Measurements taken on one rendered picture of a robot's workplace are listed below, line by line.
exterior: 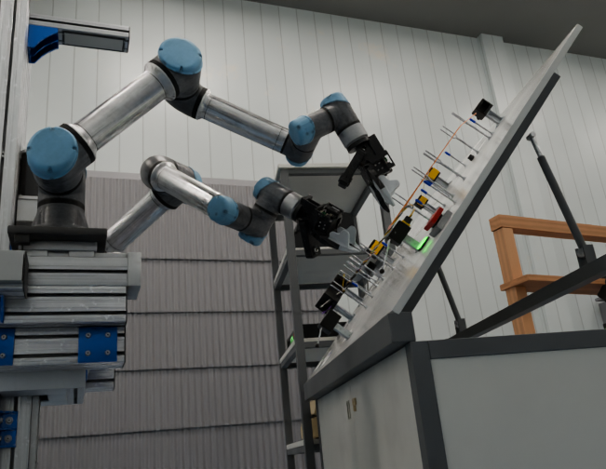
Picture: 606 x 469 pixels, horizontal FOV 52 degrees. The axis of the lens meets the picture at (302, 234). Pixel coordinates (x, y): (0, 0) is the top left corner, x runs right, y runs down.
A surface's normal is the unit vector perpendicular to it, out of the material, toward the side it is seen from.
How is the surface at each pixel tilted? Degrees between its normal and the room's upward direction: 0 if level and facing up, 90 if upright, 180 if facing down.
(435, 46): 90
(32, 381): 90
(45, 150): 95
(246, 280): 90
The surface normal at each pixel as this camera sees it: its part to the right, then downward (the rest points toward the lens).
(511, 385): 0.15, -0.36
